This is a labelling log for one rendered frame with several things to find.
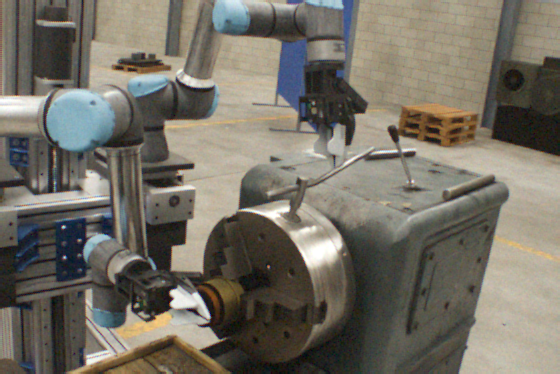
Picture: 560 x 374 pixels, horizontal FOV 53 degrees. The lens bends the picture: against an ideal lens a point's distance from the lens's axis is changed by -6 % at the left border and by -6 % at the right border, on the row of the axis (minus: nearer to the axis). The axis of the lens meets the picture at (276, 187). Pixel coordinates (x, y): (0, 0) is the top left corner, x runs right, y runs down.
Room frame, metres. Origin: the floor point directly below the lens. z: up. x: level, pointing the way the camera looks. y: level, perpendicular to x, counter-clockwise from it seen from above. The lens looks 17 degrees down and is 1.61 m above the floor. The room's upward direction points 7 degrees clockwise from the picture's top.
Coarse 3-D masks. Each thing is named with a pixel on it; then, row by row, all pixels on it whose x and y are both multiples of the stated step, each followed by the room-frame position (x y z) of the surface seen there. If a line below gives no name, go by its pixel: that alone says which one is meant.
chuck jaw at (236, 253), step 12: (216, 228) 1.08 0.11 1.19; (228, 228) 1.07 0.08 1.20; (240, 228) 1.09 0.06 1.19; (216, 240) 1.08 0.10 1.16; (228, 240) 1.06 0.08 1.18; (240, 240) 1.07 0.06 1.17; (216, 252) 1.05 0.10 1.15; (228, 252) 1.04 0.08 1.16; (240, 252) 1.06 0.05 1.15; (216, 264) 1.05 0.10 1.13; (228, 264) 1.03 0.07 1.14; (240, 264) 1.04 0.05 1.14; (252, 264) 1.07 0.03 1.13; (228, 276) 1.01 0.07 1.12; (240, 276) 1.03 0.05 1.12
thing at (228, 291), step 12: (216, 276) 1.01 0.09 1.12; (204, 288) 0.96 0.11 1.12; (216, 288) 0.96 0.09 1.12; (228, 288) 0.98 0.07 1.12; (240, 288) 1.00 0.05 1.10; (204, 300) 0.94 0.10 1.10; (216, 300) 0.94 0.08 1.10; (228, 300) 0.96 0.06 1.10; (216, 312) 0.93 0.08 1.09; (228, 312) 0.95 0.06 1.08; (240, 312) 0.97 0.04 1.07; (204, 324) 0.94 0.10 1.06; (216, 324) 0.96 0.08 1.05
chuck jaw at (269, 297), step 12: (264, 288) 1.02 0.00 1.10; (240, 300) 0.97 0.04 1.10; (252, 300) 0.97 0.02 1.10; (264, 300) 0.97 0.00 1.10; (276, 300) 0.97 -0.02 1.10; (288, 300) 0.98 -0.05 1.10; (300, 300) 0.98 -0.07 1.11; (252, 312) 0.97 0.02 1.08; (264, 312) 0.96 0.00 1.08; (276, 312) 0.97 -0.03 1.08; (288, 312) 0.95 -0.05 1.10; (300, 312) 0.96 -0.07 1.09; (312, 312) 0.96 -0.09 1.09; (288, 324) 0.94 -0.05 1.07
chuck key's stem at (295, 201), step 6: (300, 180) 1.05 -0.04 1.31; (306, 180) 1.05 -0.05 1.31; (300, 186) 1.05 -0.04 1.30; (294, 192) 1.06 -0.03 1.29; (300, 192) 1.05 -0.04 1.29; (294, 198) 1.06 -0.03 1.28; (300, 198) 1.06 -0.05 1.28; (294, 204) 1.06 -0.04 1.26; (300, 204) 1.06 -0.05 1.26; (294, 210) 1.06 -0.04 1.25; (288, 216) 1.07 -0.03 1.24; (294, 216) 1.07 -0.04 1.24
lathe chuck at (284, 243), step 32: (256, 224) 1.07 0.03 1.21; (288, 224) 1.04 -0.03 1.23; (256, 256) 1.06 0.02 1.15; (288, 256) 1.01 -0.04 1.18; (320, 256) 1.01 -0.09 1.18; (256, 288) 1.12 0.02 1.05; (288, 288) 1.00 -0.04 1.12; (320, 288) 0.97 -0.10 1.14; (256, 320) 1.05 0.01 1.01; (256, 352) 1.04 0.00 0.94; (288, 352) 0.99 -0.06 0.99
